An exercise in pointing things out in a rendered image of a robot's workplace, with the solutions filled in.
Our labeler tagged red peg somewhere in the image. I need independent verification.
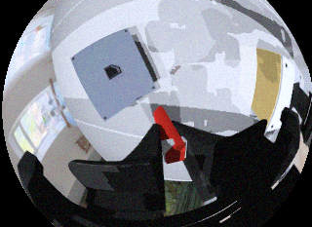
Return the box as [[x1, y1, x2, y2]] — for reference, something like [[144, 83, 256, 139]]
[[153, 106, 187, 165]]

